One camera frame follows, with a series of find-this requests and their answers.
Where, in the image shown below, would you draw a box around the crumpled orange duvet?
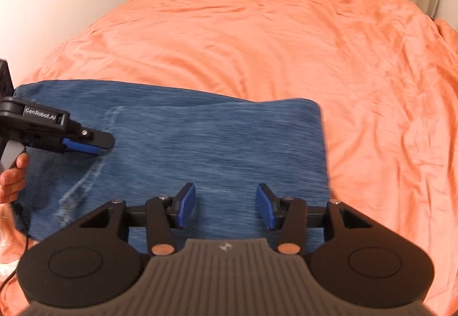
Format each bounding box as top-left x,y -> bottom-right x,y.
434,17 -> 458,95

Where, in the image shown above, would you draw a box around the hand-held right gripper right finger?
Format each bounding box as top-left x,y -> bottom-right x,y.
255,182 -> 373,255

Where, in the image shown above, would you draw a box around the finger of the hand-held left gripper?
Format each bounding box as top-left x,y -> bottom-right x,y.
61,128 -> 116,156

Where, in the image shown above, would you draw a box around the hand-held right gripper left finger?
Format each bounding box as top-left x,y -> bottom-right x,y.
79,182 -> 197,256

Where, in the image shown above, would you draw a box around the orange bed sheet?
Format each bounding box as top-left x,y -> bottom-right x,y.
0,0 -> 458,316

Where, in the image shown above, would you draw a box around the person's left hand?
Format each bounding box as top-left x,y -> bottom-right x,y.
0,152 -> 31,204

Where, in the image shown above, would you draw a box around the blue denim pants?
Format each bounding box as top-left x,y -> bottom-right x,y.
14,79 -> 330,254

